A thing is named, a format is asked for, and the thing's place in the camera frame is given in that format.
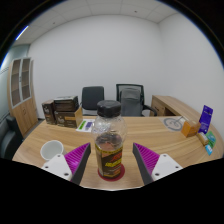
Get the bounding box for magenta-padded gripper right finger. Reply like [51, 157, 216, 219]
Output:
[131, 142, 184, 186]

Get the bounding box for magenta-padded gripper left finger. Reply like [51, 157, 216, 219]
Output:
[40, 142, 92, 186]

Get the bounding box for clear bottle with black cap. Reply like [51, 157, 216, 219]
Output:
[90, 99, 128, 181]

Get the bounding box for white and grey mug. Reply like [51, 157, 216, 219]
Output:
[39, 139, 65, 162]

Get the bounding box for round grey patterned mat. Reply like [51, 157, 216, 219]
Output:
[163, 116, 188, 132]

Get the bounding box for flat round red coaster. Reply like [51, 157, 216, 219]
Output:
[97, 163, 126, 183]

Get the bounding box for orange wooden tissue box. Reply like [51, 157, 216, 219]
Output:
[180, 119, 202, 138]

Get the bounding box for yellowish snack packet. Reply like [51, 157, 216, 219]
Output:
[196, 131, 210, 147]

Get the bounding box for small blue packet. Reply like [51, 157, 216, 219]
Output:
[204, 143, 214, 157]

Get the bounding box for brown cardboard box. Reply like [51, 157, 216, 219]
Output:
[54, 106, 84, 129]

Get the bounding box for white printed leaflet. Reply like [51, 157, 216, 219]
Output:
[75, 119, 96, 133]

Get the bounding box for small dark brown box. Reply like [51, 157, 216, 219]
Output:
[41, 99, 57, 126]

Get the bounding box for green flat box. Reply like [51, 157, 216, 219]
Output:
[205, 130, 217, 149]

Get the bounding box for black sofa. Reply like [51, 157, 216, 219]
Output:
[0, 114, 24, 161]

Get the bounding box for wooden side desk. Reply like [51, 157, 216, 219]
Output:
[149, 94, 201, 122]

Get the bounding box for wide dark brown box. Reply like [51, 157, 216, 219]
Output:
[53, 95, 80, 112]

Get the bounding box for purple standing sign card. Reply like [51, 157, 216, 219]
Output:
[198, 104, 214, 135]

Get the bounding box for wooden cabinet with glass doors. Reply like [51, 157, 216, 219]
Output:
[7, 57, 39, 136]

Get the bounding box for grey mesh office chair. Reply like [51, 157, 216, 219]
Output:
[115, 83, 158, 118]

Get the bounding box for black office chair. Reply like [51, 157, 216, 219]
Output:
[80, 85, 106, 116]

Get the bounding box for rectangular ceiling light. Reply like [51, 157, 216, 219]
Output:
[13, 25, 30, 42]

